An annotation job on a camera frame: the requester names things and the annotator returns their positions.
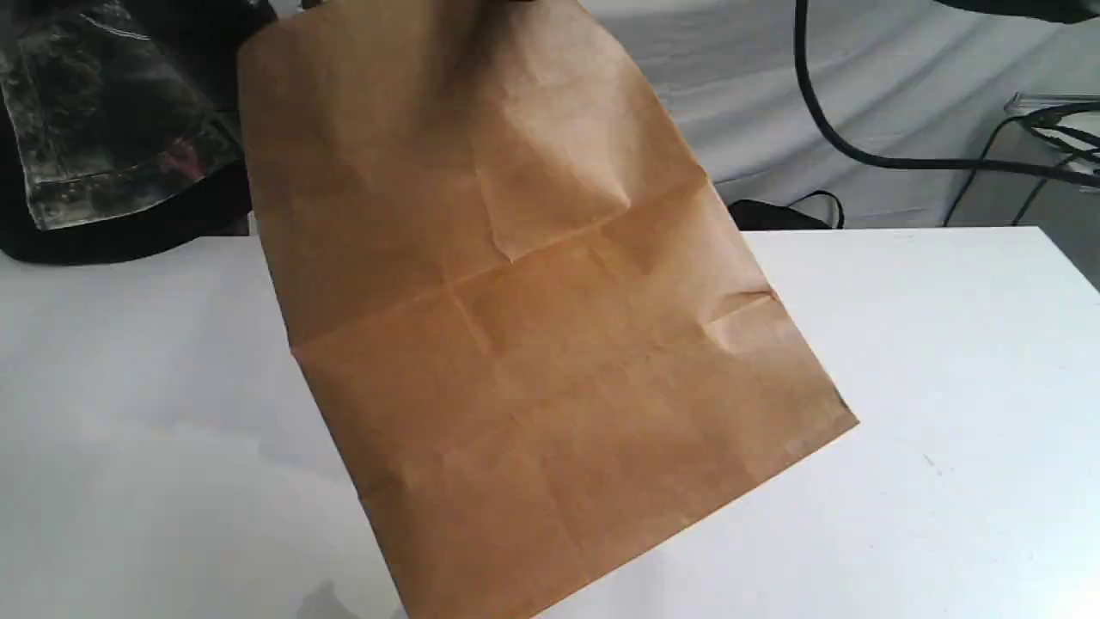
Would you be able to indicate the black bag behind table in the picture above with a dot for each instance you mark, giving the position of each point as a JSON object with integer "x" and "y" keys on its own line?
{"x": 755, "y": 215}

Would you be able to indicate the camouflage jacket person torso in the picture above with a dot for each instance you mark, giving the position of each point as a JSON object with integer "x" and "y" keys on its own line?
{"x": 121, "y": 134}

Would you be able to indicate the grey draped backdrop cloth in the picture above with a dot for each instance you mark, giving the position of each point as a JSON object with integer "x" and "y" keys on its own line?
{"x": 896, "y": 78}

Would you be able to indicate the grey equipment at right edge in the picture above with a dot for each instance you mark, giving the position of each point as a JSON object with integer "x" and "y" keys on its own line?
{"x": 1066, "y": 125}

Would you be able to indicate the brown paper bag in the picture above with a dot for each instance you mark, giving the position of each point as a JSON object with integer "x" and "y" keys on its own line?
{"x": 539, "y": 341}

